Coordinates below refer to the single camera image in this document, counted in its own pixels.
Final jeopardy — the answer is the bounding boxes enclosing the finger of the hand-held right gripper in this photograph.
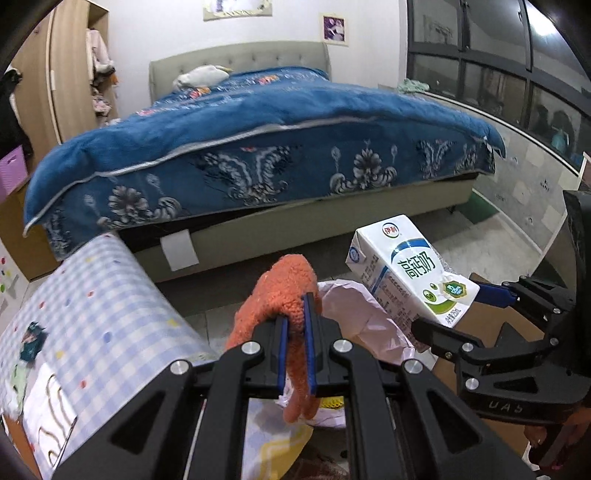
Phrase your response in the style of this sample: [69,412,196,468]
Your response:
[468,276,578,324]
[410,318,560,372]

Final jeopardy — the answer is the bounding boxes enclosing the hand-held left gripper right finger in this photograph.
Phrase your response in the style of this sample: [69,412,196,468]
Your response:
[302,292,539,480]

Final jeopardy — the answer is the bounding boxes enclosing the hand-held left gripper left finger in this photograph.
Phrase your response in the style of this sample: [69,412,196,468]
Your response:
[51,318,289,480]

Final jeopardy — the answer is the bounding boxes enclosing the orange knitted glove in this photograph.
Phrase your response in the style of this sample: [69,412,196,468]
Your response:
[225,254,321,424]

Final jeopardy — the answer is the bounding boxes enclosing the white milk carton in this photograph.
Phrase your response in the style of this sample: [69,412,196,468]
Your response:
[345,215,481,329]

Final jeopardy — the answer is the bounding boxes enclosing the person's right hand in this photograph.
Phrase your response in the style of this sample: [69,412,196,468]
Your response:
[524,401,591,467]

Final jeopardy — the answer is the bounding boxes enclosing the cardboard box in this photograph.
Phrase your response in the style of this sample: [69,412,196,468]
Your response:
[431,272,555,462]

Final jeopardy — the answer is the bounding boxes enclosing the green floor mat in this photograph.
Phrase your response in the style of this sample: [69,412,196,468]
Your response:
[457,194,502,224]

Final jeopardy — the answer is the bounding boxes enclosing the blue floral blanket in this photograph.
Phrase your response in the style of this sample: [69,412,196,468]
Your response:
[23,67,506,259]

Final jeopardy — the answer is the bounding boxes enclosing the dark framed window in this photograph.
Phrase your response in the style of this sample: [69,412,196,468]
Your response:
[406,0,591,174]

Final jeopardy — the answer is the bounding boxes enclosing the white printed paper sheet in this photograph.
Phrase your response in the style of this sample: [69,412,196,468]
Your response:
[23,362,79,472]

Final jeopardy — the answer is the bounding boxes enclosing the dark snack wrapper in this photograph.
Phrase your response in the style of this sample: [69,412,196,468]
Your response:
[18,322,49,363]

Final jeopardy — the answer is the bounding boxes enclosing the white pillow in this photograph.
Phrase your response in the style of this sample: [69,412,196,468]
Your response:
[173,65,232,90]

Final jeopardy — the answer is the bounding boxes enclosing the white polka dot cabinet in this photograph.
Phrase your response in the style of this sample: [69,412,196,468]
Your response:
[0,244,24,301]

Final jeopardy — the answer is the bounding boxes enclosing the grey upholstered bed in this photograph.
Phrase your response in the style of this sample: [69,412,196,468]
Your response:
[148,41,476,283]

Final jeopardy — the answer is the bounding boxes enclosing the wooden drawer cabinet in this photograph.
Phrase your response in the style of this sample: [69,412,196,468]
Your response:
[0,185,51,282]

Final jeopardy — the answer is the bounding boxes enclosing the purple plastic basket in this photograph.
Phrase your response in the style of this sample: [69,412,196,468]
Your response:
[0,147,26,197]

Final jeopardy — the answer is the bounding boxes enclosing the hanging clothes in wardrobe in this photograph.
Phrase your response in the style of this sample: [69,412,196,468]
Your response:
[85,28,116,116]

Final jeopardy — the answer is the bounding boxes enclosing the wooden wardrobe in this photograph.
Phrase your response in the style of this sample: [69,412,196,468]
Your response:
[9,0,112,144]

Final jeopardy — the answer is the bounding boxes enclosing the black coat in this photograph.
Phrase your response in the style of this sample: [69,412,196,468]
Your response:
[0,69,33,162]

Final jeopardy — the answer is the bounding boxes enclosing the small wall photo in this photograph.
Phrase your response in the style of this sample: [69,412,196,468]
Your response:
[322,14,348,46]

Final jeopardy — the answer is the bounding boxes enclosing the large wall poster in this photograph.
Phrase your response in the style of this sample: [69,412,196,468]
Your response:
[203,0,271,21]

